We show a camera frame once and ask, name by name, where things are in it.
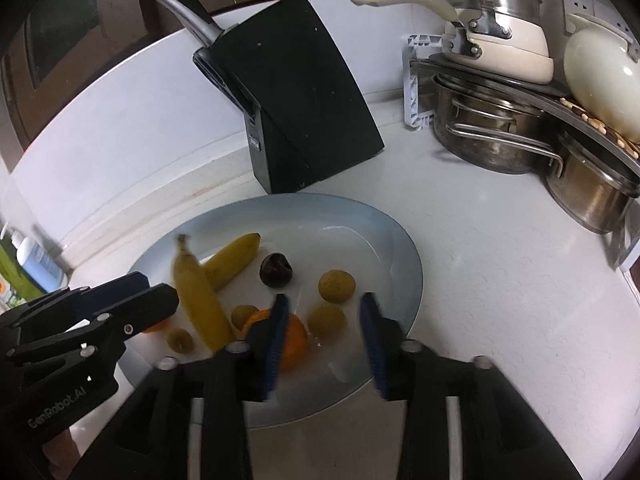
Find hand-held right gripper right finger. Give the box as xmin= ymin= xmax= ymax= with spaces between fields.
xmin=359 ymin=292 xmax=583 ymax=480

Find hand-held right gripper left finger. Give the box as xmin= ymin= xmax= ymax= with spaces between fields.
xmin=67 ymin=294 xmax=291 ymax=480

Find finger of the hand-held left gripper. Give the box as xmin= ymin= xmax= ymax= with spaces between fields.
xmin=5 ymin=283 xmax=181 ymax=371
xmin=0 ymin=271 xmax=151 ymax=333

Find orange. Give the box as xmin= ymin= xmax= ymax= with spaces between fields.
xmin=240 ymin=308 xmax=308 ymax=373

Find brown longan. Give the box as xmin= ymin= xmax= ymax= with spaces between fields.
xmin=306 ymin=305 xmax=347 ymax=336
xmin=318 ymin=270 xmax=357 ymax=304
xmin=167 ymin=327 xmax=194 ymax=352
xmin=230 ymin=305 xmax=261 ymax=333

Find yellow banana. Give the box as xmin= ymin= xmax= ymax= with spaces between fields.
xmin=200 ymin=232 xmax=262 ymax=291
xmin=172 ymin=234 xmax=236 ymax=353

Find light blue oval plate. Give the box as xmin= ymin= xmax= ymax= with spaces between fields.
xmin=120 ymin=192 xmax=425 ymax=428

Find white blue pump bottle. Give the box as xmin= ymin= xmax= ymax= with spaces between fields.
xmin=0 ymin=222 xmax=66 ymax=293

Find green dish soap bottle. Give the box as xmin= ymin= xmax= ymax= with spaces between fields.
xmin=0 ymin=237 xmax=36 ymax=311

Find wide steel pot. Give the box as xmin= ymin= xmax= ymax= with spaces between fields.
xmin=431 ymin=72 xmax=563 ymax=176

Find black knife block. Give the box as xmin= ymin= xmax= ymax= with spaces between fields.
xmin=192 ymin=0 xmax=386 ymax=195

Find deep steel pot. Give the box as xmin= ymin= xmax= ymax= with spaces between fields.
xmin=545 ymin=130 xmax=640 ymax=234

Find white pot rack shelf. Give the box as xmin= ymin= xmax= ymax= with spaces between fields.
xmin=401 ymin=34 xmax=640 ymax=271

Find cream saucepan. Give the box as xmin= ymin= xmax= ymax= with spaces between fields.
xmin=346 ymin=0 xmax=555 ymax=85

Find white ceramic pot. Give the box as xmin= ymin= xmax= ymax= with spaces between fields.
xmin=562 ymin=12 xmax=640 ymax=143

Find white wall sockets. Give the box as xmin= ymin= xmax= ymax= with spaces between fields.
xmin=560 ymin=0 xmax=632 ymax=31

